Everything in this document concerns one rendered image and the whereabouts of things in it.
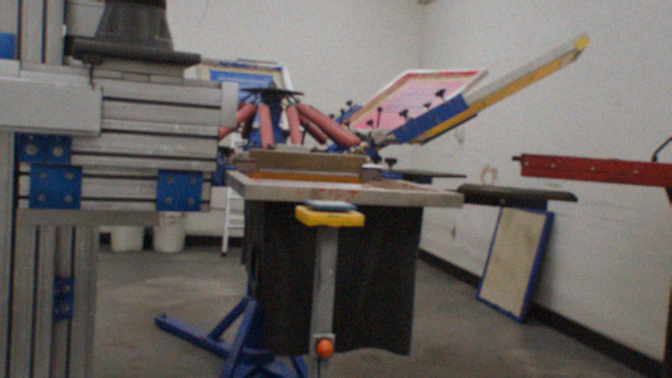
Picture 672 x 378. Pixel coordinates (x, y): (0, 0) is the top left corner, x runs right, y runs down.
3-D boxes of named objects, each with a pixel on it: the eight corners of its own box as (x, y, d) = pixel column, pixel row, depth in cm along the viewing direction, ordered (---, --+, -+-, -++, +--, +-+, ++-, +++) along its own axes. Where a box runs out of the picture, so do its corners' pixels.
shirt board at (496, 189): (568, 210, 296) (570, 191, 295) (576, 219, 257) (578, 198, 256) (281, 184, 331) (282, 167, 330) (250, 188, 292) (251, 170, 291)
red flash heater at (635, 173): (669, 187, 288) (672, 159, 287) (697, 194, 243) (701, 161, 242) (518, 175, 303) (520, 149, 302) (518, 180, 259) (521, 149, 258)
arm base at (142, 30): (95, 43, 124) (97, -13, 123) (91, 50, 138) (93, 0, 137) (179, 53, 129) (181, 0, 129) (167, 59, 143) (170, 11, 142)
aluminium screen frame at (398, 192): (463, 208, 179) (464, 194, 178) (243, 199, 164) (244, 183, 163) (371, 183, 254) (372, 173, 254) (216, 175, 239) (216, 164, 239)
